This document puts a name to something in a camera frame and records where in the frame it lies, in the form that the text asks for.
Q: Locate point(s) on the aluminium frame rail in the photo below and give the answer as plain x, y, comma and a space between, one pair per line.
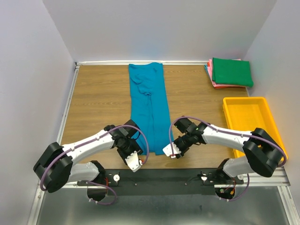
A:
100, 96

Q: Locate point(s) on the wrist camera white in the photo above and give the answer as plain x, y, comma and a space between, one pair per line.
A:
171, 150
133, 162

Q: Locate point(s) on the pink folded t shirt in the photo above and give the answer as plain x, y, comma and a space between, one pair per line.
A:
212, 75

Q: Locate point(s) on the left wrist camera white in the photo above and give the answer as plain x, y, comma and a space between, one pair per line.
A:
133, 162

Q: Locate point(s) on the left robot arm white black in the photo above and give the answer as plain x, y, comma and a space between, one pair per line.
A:
61, 164

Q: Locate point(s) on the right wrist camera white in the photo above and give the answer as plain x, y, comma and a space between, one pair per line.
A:
171, 150

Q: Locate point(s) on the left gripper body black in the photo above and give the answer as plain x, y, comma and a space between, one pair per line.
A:
128, 147

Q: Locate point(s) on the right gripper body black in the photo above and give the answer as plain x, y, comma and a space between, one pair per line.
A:
183, 143

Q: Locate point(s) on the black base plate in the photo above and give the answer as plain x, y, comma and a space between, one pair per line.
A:
191, 181

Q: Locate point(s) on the light blue folded t shirt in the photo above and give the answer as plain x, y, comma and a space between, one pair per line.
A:
208, 71

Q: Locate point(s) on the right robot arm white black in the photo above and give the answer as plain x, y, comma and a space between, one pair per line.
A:
262, 155

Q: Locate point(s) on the yellow plastic tray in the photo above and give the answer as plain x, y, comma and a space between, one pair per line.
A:
248, 113

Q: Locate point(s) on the green folded t shirt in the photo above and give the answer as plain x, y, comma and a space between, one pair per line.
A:
232, 72

